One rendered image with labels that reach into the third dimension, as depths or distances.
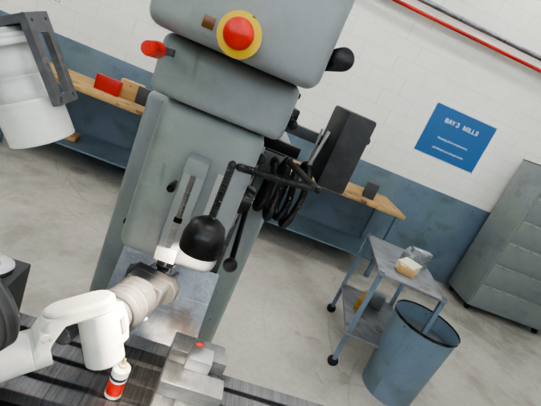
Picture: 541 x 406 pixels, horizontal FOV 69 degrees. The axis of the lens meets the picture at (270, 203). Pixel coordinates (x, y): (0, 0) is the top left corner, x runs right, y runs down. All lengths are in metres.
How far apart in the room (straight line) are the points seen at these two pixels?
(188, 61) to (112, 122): 4.69
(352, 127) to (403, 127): 4.35
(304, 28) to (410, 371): 2.66
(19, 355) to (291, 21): 0.63
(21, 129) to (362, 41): 4.85
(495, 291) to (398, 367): 3.11
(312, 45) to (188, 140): 0.29
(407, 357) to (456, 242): 3.41
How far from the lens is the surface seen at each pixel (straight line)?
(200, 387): 1.03
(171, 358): 1.11
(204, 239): 0.64
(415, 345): 2.91
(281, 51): 0.59
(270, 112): 0.68
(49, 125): 0.47
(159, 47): 0.58
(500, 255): 5.68
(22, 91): 0.47
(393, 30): 5.27
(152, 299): 0.83
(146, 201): 0.78
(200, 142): 0.73
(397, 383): 3.08
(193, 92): 0.69
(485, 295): 5.87
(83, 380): 1.13
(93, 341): 0.75
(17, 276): 1.09
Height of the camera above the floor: 1.73
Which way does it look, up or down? 17 degrees down
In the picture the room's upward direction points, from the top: 23 degrees clockwise
